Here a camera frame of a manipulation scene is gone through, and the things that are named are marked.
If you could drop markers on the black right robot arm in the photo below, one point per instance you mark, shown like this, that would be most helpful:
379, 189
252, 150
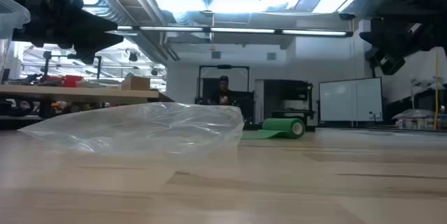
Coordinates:
436, 14

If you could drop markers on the wrapped pack of bottles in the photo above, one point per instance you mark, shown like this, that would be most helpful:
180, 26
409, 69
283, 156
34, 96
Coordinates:
415, 117

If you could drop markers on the clear plastic zip bag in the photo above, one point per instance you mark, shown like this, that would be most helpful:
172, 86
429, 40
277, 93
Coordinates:
139, 130

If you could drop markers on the cardboard box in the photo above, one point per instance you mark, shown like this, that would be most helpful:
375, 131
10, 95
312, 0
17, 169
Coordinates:
135, 83

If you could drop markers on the black metal frame rig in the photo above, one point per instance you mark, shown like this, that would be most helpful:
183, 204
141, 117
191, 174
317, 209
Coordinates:
223, 66

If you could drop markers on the green bandage roll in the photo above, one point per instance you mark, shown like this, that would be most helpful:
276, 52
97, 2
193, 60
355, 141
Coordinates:
279, 128

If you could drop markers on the grey wall vent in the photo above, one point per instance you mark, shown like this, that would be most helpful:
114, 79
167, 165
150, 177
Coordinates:
216, 55
271, 56

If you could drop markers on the black hanging spotlight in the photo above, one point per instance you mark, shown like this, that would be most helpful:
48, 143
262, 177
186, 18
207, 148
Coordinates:
133, 56

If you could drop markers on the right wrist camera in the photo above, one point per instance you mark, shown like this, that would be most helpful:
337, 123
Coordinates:
391, 64

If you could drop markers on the whiteboard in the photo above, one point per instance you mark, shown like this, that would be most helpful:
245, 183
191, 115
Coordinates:
351, 100

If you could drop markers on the black ceiling camera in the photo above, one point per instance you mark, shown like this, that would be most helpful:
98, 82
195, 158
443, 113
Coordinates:
347, 16

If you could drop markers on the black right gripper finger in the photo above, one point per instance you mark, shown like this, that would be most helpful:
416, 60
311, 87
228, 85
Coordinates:
373, 38
372, 56

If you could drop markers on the red plastic bin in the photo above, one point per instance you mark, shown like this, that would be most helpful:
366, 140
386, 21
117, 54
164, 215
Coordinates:
70, 81

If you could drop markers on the wooden workbench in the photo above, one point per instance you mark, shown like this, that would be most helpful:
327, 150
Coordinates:
70, 93

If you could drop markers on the person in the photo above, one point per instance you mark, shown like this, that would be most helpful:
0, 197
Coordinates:
223, 93

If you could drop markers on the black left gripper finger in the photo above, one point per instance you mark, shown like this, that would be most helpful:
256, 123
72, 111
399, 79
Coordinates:
96, 25
97, 44

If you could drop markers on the black metal stand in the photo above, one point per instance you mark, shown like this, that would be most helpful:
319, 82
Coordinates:
99, 70

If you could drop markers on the black equipment cart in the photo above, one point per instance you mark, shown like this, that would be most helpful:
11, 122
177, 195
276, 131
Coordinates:
290, 98

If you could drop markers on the long ceiling light fixture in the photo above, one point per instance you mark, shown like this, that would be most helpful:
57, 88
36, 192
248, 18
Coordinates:
241, 30

